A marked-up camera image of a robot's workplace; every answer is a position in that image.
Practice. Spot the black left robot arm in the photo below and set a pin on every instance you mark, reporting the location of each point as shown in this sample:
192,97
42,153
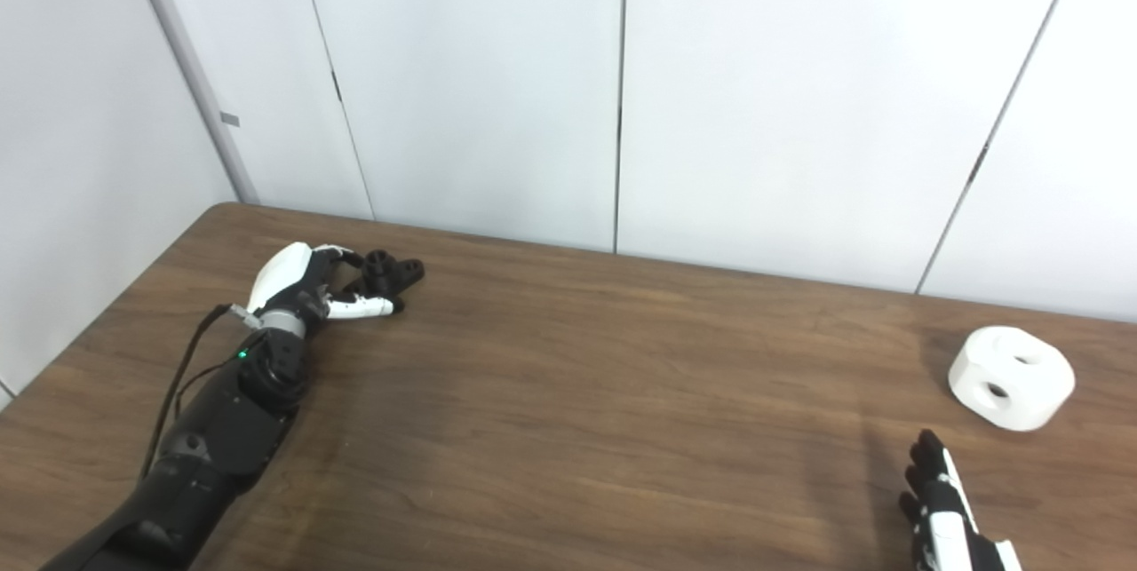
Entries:
213,438

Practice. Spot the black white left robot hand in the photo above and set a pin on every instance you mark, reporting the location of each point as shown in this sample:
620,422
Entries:
284,273

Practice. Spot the black flanged holder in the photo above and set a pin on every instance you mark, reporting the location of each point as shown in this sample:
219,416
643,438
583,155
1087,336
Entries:
388,273

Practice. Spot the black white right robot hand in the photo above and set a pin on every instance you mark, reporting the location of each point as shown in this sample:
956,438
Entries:
946,527

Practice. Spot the round white piece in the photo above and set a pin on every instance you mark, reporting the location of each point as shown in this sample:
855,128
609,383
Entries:
1030,380

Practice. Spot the grey wall corner post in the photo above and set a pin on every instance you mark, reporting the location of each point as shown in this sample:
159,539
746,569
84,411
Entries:
191,74

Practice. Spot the small grey wall tag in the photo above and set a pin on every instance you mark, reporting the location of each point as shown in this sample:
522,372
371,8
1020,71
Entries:
229,119

